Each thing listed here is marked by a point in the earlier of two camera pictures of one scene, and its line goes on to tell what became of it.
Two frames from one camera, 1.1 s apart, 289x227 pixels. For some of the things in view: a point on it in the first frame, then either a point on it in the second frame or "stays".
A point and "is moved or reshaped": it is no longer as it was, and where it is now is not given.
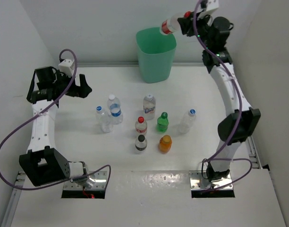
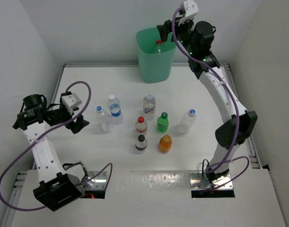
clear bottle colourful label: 149,107 stays
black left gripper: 82,91 -> 75,126
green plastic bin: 156,51 stays
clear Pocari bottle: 104,119 stays
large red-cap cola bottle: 169,25 is moved or reshaped
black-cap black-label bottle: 141,143 stays
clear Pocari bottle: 186,121 stays
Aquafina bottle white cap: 115,112 stays
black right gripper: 188,26 -> 165,29
